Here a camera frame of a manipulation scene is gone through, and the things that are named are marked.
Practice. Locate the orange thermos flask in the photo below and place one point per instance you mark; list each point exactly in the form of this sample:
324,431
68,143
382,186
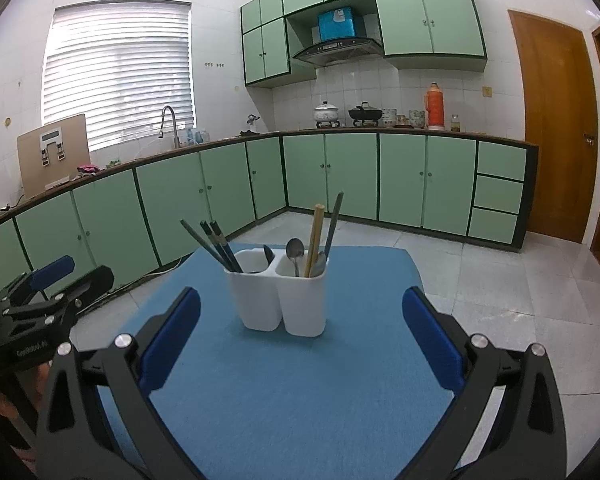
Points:
435,107

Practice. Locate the patterned bowl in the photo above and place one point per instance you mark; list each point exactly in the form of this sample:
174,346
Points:
416,119

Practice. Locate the green lower kitchen cabinets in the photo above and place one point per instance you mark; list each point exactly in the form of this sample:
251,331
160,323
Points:
350,175

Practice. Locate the green kitchen cabinets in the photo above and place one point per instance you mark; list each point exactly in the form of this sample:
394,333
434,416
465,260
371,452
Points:
430,20
350,175

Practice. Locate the grey metal chopstick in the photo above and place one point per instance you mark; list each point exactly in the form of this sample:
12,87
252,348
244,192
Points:
334,222
205,245

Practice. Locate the black wok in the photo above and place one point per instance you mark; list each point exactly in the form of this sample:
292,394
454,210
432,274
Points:
365,112

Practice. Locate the clear glass jar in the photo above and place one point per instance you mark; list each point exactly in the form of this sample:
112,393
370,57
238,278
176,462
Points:
203,136

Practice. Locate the green upper kitchen cabinets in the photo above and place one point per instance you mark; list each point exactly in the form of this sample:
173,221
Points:
430,20

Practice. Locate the black spoon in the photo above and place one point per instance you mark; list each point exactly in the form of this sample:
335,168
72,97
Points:
269,254

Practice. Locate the white two-compartment utensil holder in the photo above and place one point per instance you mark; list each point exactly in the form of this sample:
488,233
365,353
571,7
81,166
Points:
260,300

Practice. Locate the wall hooks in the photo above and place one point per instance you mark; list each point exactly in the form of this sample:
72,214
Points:
215,65

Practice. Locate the wooden chopstick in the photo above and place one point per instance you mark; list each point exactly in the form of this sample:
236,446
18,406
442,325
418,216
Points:
312,245
318,230

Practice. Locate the steel kitchen faucet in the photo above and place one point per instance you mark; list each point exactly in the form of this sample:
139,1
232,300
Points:
176,132

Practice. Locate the blue table cloth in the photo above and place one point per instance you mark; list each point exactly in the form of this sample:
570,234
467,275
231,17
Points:
280,400

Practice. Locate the white window blind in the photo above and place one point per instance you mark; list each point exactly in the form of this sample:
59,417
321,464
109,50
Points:
120,75

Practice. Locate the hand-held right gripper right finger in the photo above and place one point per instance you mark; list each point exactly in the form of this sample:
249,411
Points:
430,335

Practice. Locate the pink cloth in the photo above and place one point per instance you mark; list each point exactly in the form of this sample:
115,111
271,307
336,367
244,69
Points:
88,168

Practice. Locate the stack of bowls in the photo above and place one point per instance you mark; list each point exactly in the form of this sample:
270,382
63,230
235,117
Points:
389,116

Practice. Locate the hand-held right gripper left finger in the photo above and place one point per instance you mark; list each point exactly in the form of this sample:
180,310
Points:
172,335

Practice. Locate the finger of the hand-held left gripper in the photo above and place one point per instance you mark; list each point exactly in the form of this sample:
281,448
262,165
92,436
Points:
92,282
55,267

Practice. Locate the blue box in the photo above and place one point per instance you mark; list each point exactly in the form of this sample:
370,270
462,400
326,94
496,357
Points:
336,24

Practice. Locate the cardboard box on counter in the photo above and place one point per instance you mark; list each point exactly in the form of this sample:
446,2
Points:
77,140

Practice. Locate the black range hood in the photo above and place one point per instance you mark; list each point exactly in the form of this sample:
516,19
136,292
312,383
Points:
337,50

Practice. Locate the small glass jar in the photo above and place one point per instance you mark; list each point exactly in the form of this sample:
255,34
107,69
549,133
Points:
455,123

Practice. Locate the white lidded pot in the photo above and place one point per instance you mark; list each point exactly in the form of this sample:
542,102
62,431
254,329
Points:
326,112

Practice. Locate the blue dish soap bottle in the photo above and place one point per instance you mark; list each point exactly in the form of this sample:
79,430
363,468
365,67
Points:
191,136

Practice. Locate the small steel spoon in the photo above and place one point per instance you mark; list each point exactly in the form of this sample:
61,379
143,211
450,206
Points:
295,249

